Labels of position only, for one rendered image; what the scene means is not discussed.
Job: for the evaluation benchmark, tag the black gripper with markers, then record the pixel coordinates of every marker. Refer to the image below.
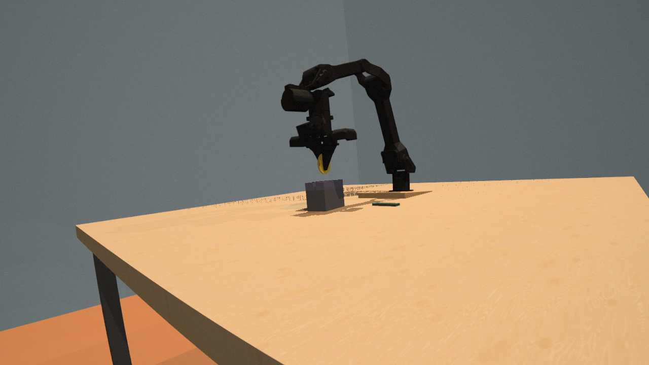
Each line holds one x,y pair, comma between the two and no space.
329,139

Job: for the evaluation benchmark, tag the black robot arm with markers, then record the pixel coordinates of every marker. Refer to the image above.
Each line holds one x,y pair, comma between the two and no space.
299,98

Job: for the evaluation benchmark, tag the gold coin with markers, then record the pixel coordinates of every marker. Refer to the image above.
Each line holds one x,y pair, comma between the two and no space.
320,165

